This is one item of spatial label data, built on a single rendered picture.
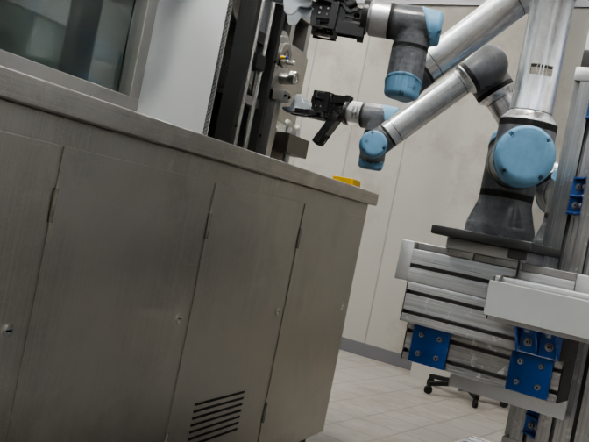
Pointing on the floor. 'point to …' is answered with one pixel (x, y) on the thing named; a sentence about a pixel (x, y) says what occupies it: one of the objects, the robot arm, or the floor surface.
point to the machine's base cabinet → (162, 291)
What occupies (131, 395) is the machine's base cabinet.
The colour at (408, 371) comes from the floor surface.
